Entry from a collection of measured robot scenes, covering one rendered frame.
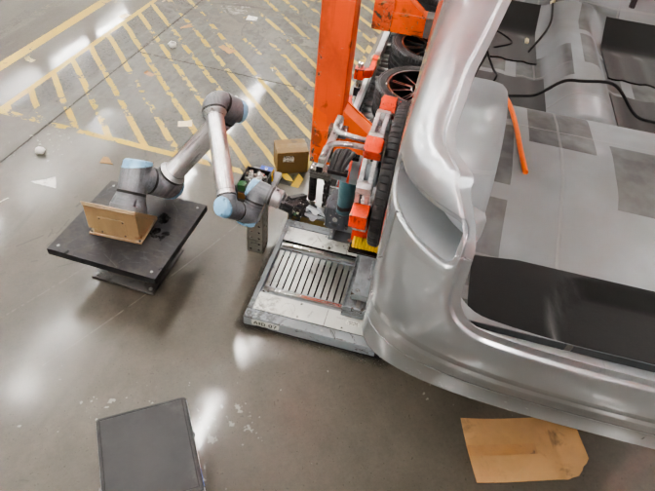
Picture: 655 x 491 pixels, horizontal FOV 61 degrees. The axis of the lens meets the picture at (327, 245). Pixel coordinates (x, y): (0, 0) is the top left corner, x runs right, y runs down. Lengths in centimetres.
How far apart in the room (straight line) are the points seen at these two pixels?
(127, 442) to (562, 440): 194
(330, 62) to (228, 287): 133
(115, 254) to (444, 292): 193
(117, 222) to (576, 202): 215
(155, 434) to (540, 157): 197
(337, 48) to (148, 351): 175
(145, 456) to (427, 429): 127
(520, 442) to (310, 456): 98
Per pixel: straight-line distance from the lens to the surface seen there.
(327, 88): 292
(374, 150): 225
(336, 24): 278
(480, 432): 284
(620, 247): 248
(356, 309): 289
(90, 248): 307
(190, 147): 298
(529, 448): 289
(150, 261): 294
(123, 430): 237
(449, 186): 136
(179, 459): 227
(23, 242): 367
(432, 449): 274
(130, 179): 301
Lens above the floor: 239
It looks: 44 degrees down
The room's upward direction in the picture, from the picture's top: 7 degrees clockwise
